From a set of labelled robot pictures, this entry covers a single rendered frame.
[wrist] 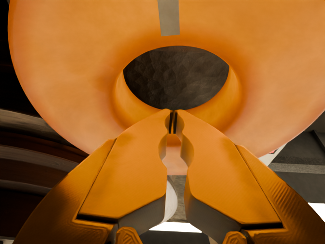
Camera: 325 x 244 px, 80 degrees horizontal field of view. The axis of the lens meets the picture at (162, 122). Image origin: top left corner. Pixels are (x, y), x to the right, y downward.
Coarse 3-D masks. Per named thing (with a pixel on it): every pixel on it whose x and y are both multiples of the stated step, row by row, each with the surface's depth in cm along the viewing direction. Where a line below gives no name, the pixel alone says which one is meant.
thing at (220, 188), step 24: (192, 120) 11; (192, 144) 9; (216, 144) 9; (192, 168) 8; (216, 168) 8; (240, 168) 8; (192, 192) 7; (216, 192) 7; (240, 192) 7; (192, 216) 7; (216, 216) 6; (240, 216) 6; (264, 216) 6; (216, 240) 7
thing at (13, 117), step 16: (0, 80) 22; (16, 80) 22; (0, 96) 20; (16, 96) 21; (0, 112) 18; (16, 112) 18; (32, 112) 19; (0, 128) 20; (16, 128) 20; (32, 128) 20; (48, 128) 20; (64, 144) 22; (176, 192) 31; (176, 208) 35; (160, 224) 43
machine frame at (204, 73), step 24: (0, 0) 27; (0, 24) 26; (0, 48) 30; (168, 48) 23; (192, 48) 23; (144, 72) 32; (168, 72) 32; (192, 72) 32; (216, 72) 32; (144, 96) 36; (168, 96) 36; (192, 96) 36
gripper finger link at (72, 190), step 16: (112, 144) 9; (96, 160) 8; (80, 176) 7; (96, 176) 7; (48, 192) 7; (64, 192) 7; (80, 192) 7; (48, 208) 6; (64, 208) 6; (80, 208) 6; (32, 224) 6; (48, 224) 6; (64, 224) 6; (80, 224) 6; (96, 224) 6; (112, 224) 6; (16, 240) 5; (32, 240) 5; (48, 240) 5; (64, 240) 5; (80, 240) 5; (96, 240) 5; (112, 240) 6
